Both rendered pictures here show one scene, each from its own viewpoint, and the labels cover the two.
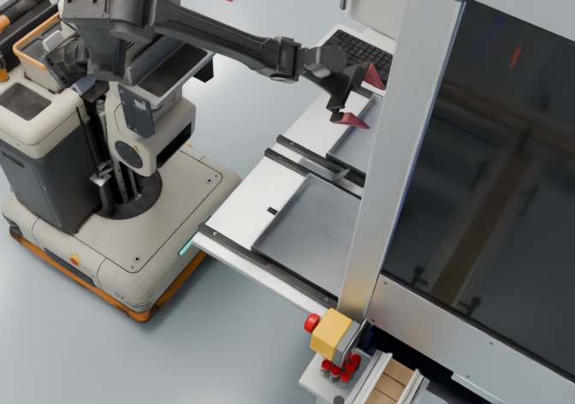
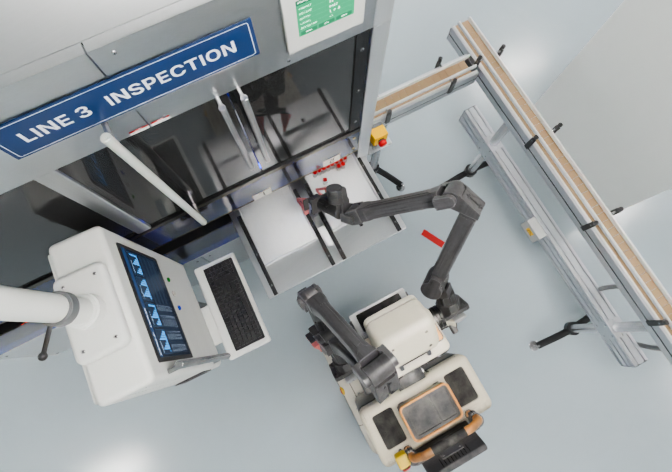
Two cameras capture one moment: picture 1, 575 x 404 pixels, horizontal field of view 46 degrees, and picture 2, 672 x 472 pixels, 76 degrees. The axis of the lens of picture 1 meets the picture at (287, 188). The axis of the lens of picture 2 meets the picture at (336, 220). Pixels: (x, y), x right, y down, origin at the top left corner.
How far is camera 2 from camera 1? 1.54 m
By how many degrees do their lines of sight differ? 50
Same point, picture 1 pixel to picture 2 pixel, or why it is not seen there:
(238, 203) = (374, 236)
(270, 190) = (354, 235)
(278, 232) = not seen: hidden behind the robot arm
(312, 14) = not seen: outside the picture
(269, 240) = not seen: hidden behind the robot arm
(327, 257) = (349, 186)
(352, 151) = (299, 237)
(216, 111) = (296, 443)
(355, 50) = (240, 322)
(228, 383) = (378, 251)
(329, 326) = (379, 132)
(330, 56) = (336, 188)
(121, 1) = (458, 185)
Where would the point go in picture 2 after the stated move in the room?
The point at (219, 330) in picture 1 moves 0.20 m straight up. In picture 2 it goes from (370, 280) to (372, 275)
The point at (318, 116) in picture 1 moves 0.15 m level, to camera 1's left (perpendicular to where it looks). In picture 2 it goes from (302, 270) to (330, 288)
